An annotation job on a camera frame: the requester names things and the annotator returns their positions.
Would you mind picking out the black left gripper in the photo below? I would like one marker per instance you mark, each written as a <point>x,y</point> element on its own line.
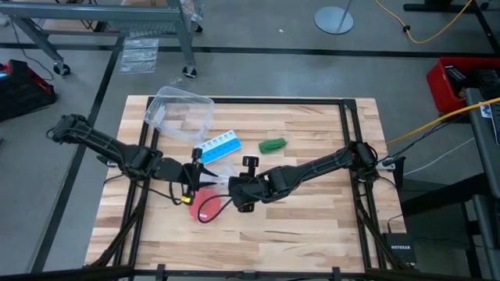
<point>172,171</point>

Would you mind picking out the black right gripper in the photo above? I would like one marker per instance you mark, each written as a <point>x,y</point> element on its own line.
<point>254,189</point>

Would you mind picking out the green elastic bandage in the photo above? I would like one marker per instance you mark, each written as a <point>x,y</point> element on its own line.
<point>271,145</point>

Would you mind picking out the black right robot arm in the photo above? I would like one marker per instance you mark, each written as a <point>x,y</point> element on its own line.
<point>312,169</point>

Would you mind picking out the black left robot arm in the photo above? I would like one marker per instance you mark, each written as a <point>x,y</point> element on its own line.
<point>101,142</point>

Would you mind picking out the blue white pill organizer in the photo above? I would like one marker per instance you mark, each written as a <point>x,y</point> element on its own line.
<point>218,148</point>

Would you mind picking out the clear plastic container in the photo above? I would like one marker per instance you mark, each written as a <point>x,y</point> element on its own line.
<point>176,117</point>

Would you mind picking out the clear plastic floor bag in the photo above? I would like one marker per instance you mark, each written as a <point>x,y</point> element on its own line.
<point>138,54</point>

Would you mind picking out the grey power strip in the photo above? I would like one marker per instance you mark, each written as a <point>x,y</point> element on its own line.
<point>388,164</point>

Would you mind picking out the round grey stand base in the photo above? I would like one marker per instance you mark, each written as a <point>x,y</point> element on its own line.
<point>333,20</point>

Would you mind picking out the grey metal cart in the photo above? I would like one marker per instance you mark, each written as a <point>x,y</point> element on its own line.
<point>97,11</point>

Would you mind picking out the black red toolbox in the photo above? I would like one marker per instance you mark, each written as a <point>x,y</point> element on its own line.
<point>23,89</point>

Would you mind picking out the red plastic bin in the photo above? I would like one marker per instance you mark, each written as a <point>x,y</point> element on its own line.
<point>441,86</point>

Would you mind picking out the grey desk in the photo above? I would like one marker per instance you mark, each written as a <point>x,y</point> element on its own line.
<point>486,156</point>

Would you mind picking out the black metal table frame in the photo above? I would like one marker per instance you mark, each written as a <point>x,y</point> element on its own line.
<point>347,129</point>

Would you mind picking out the black network switch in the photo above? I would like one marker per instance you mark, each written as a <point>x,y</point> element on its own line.
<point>399,247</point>

